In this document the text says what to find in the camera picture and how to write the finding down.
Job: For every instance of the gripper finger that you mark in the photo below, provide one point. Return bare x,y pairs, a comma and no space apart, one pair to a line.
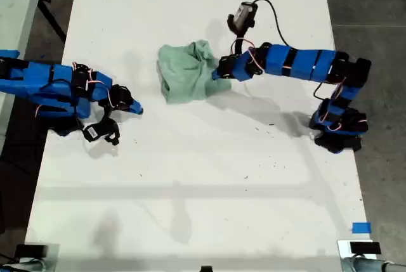
217,77
136,105
216,72
134,110

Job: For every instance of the pale green t-shirt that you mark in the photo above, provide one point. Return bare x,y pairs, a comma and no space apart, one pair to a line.
187,75

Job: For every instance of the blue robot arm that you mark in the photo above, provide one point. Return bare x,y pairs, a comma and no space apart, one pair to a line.
47,85
301,62

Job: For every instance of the black stand leg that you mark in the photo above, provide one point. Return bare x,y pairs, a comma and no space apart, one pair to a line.
51,20

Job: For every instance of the blue tape strip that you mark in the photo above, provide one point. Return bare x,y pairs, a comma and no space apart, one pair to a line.
9,53
361,227

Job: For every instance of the pale side table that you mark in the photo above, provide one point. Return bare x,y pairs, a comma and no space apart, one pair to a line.
16,15

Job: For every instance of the small black box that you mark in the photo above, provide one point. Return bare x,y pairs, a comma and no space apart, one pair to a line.
206,269
364,248
31,250

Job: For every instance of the grey pipe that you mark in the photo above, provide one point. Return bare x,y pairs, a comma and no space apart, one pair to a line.
25,267
368,265

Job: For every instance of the camera black stalk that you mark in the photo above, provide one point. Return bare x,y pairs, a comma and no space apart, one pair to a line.
105,114
239,39

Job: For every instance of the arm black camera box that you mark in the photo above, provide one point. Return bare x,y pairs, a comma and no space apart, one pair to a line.
95,131
242,15

